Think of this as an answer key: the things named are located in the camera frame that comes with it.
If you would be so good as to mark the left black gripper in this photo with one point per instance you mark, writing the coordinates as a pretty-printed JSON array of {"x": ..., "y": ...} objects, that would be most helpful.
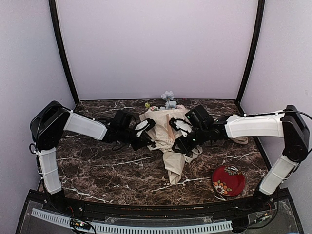
[{"x": 142, "y": 142}]

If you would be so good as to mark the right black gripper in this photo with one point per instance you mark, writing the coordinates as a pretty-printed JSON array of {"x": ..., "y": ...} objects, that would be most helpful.
[{"x": 182, "y": 144}]

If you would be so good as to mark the beige wrapping paper sheet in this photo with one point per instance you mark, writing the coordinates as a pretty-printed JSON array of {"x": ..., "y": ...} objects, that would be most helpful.
[{"x": 164, "y": 137}]

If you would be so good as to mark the white printed ribbon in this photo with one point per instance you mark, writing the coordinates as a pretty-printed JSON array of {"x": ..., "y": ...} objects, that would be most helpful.
[{"x": 192, "y": 151}]

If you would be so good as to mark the pink fake rose stem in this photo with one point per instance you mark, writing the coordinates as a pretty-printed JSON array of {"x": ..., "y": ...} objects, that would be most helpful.
[{"x": 182, "y": 107}]

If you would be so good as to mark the blue fake flower stem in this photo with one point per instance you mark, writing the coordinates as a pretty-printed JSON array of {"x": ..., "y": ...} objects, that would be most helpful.
[{"x": 168, "y": 97}]

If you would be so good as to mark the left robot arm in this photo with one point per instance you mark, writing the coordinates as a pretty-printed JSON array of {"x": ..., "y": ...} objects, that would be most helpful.
[{"x": 55, "y": 122}]

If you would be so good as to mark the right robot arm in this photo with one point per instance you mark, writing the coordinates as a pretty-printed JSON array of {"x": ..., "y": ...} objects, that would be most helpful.
[{"x": 287, "y": 127}]

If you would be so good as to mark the red floral plate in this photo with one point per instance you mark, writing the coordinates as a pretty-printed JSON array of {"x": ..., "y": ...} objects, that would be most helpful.
[{"x": 228, "y": 181}]

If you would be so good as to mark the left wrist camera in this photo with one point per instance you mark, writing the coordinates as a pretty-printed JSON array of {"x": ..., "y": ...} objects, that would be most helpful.
[{"x": 145, "y": 125}]

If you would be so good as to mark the black front table rail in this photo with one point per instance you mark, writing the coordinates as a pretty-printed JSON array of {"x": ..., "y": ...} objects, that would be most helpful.
[{"x": 99, "y": 211}]

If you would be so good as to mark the white slotted cable duct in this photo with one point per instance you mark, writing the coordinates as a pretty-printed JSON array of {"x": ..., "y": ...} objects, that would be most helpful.
[{"x": 129, "y": 227}]

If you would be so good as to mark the left black frame post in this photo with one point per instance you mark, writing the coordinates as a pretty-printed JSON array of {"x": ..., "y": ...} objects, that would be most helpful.
[{"x": 61, "y": 50}]

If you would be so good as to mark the black frame post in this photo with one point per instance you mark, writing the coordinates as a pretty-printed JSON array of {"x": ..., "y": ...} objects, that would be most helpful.
[
  {"x": 61, "y": 50},
  {"x": 252, "y": 51}
]

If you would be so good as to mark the right black frame post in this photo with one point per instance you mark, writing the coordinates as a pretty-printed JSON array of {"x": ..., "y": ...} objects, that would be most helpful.
[{"x": 252, "y": 51}]

